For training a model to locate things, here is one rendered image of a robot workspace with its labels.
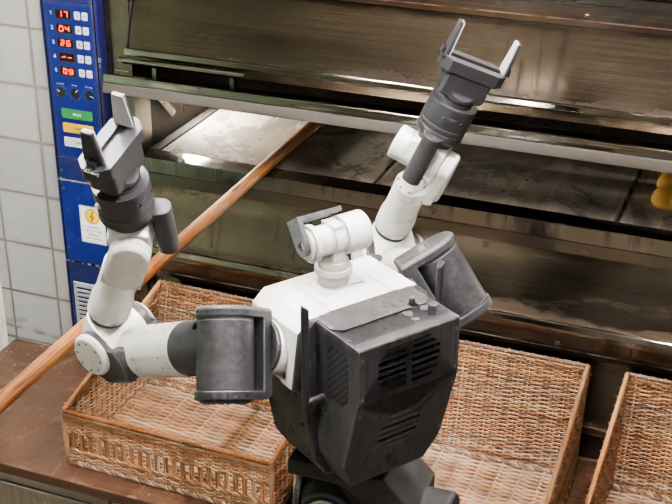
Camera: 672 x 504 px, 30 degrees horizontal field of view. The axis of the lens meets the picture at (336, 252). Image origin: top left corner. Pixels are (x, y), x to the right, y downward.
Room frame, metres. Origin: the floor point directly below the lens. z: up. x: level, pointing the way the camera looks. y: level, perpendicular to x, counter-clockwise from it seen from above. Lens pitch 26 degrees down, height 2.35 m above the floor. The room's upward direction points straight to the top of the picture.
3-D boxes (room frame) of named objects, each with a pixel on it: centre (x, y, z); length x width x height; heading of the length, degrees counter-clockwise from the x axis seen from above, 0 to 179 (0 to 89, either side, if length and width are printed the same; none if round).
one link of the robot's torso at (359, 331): (1.79, -0.03, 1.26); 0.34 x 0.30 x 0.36; 125
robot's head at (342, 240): (1.84, 0.00, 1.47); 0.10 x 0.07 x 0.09; 125
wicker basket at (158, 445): (2.58, 0.30, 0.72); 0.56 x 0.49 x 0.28; 67
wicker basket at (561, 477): (2.36, -0.25, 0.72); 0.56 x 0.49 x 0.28; 69
